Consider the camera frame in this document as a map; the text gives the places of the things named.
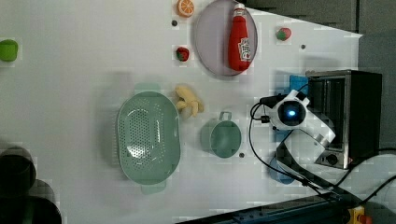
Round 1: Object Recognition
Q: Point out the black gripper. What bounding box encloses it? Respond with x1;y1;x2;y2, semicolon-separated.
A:
260;94;286;105

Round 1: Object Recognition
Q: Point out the silver black toaster oven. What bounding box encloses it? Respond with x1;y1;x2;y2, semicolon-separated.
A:
297;70;382;170

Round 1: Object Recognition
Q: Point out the black robot base left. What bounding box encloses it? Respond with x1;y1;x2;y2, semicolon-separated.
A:
0;147;63;224

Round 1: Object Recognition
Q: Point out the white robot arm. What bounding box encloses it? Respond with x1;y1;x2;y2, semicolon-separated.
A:
260;90;361;207

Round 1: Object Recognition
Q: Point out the red ketchup bottle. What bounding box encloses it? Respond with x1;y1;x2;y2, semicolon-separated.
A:
228;4;251;72

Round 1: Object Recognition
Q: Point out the light red strawberry toy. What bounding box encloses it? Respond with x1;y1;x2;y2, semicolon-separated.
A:
276;27;292;41

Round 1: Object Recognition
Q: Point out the yellow peeled banana toy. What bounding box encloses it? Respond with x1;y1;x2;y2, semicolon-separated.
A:
175;85;205;119

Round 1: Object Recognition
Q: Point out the grey round plate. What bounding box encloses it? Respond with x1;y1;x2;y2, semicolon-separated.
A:
194;0;258;77

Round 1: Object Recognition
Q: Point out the dark red strawberry toy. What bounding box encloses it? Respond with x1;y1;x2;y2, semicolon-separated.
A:
176;47;190;62

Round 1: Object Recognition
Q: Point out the orange slice toy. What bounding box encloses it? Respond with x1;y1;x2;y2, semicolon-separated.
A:
177;0;194;18

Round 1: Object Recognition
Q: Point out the green perforated colander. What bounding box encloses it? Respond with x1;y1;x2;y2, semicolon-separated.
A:
116;83;181;195

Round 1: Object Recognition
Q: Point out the yellow red emergency button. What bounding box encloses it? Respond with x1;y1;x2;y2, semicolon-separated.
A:
347;206;373;224

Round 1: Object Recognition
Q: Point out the green block toy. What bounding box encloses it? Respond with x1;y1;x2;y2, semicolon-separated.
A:
0;39;19;62

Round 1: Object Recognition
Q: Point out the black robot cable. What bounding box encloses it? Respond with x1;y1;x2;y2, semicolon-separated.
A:
247;102;396;206

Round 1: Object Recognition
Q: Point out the green cup with handle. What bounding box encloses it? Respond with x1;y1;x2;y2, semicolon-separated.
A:
200;111;242;159

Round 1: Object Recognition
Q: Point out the blue table frame rail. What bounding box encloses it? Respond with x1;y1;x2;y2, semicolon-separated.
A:
178;193;351;224

